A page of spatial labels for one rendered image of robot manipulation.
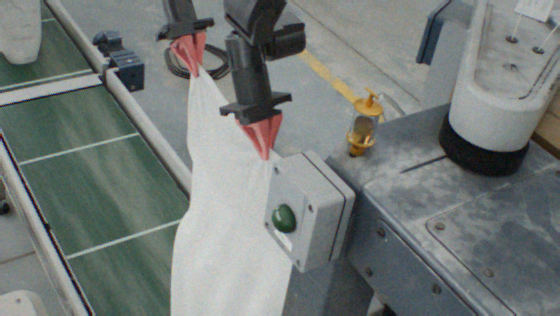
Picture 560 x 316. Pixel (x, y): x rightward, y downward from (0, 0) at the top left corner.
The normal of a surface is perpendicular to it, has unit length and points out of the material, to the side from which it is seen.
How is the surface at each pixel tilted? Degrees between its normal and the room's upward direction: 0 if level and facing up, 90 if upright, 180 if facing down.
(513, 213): 0
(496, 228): 0
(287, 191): 90
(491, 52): 0
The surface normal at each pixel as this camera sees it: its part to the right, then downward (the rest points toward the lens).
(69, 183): 0.13, -0.78
